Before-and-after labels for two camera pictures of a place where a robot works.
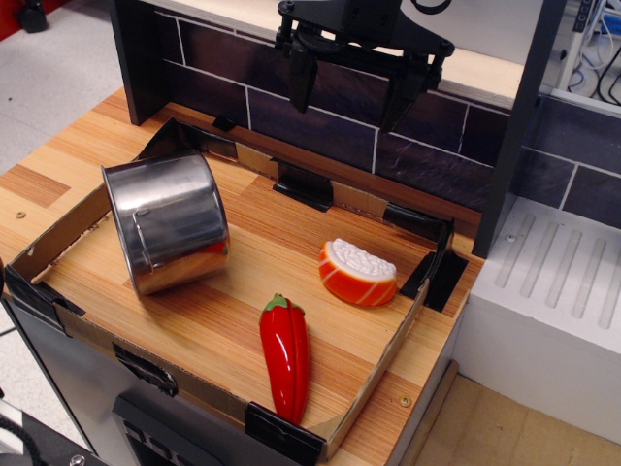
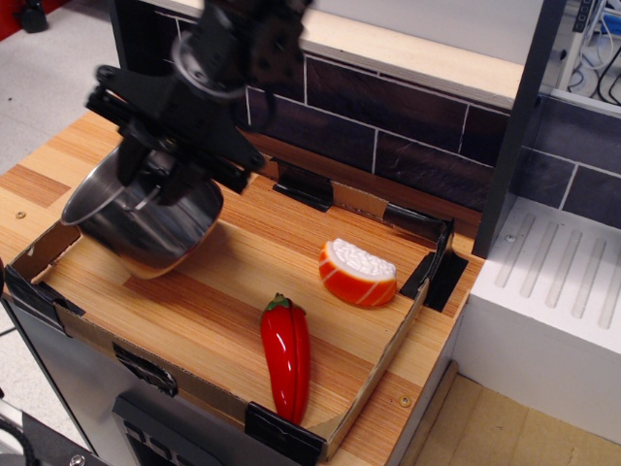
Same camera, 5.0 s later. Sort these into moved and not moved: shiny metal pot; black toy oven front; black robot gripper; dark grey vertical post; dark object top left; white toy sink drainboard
Moved: black robot gripper; shiny metal pot
Not moved: black toy oven front; white toy sink drainboard; dark grey vertical post; dark object top left
